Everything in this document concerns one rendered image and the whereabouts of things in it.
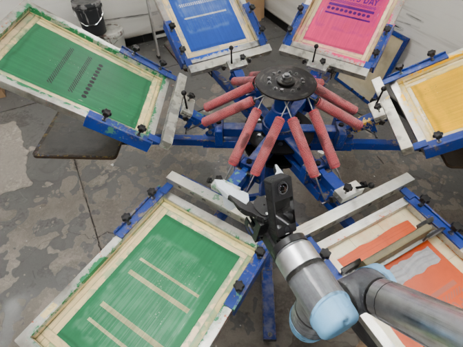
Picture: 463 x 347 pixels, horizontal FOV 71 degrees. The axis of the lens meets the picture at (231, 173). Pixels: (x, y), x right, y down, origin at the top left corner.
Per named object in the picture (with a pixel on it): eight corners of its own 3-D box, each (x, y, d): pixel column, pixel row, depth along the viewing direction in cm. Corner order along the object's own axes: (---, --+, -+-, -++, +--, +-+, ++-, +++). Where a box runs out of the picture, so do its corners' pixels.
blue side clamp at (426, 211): (461, 250, 138) (470, 242, 133) (453, 255, 137) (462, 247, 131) (406, 200, 156) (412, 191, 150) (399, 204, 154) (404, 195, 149)
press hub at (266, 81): (299, 233, 251) (346, 83, 148) (256, 255, 239) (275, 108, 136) (272, 197, 273) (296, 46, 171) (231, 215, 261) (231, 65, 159)
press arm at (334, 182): (353, 202, 148) (357, 196, 144) (344, 208, 146) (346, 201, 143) (329, 177, 158) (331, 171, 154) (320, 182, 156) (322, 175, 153)
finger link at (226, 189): (205, 202, 70) (242, 222, 67) (207, 184, 65) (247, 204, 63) (213, 193, 72) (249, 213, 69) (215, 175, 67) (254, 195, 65)
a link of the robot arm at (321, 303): (315, 348, 53) (327, 334, 47) (282, 288, 60) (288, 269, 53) (354, 328, 55) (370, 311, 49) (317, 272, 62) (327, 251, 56)
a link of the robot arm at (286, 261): (291, 266, 53) (330, 251, 56) (278, 244, 56) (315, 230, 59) (281, 286, 59) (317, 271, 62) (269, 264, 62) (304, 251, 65)
